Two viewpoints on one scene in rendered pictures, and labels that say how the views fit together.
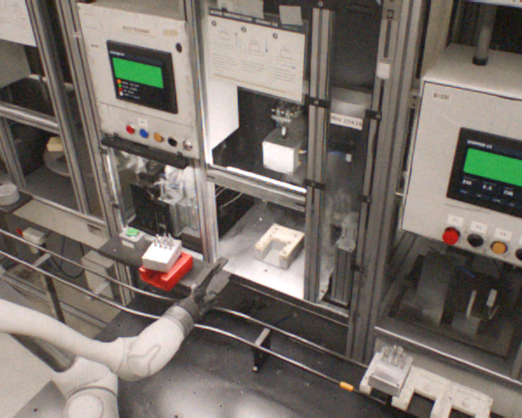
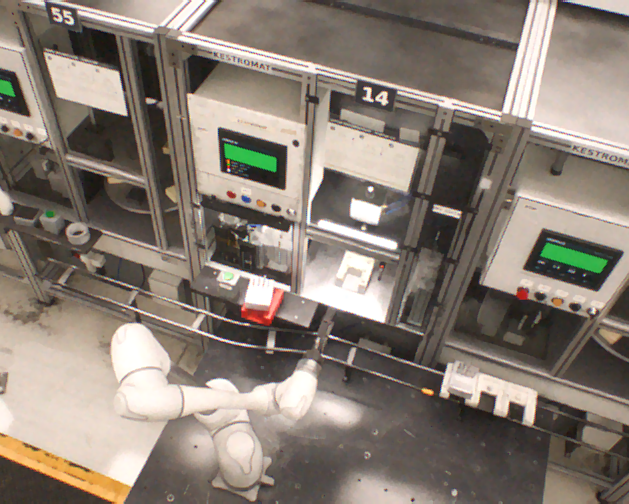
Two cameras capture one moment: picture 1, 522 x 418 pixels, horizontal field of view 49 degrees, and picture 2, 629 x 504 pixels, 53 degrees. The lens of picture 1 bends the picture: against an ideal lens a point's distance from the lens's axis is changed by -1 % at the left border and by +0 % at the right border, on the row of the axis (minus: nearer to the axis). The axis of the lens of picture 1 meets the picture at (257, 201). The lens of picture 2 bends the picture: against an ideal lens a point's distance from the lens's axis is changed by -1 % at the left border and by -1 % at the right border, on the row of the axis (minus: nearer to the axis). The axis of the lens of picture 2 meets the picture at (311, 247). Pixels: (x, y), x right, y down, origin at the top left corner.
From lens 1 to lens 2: 0.94 m
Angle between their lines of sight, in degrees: 18
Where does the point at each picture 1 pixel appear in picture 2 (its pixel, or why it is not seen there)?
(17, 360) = (87, 371)
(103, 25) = (215, 115)
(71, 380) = (218, 420)
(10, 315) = (203, 400)
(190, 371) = not seen: hidden behind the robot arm
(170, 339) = (311, 389)
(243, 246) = (321, 273)
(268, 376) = (356, 384)
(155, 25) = (273, 124)
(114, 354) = (261, 402)
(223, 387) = (322, 398)
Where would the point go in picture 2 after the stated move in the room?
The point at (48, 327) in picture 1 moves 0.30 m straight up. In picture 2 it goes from (226, 400) to (221, 351)
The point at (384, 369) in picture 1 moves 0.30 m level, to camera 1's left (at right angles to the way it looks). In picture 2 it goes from (460, 380) to (386, 391)
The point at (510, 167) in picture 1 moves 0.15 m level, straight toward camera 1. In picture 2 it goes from (575, 256) to (574, 293)
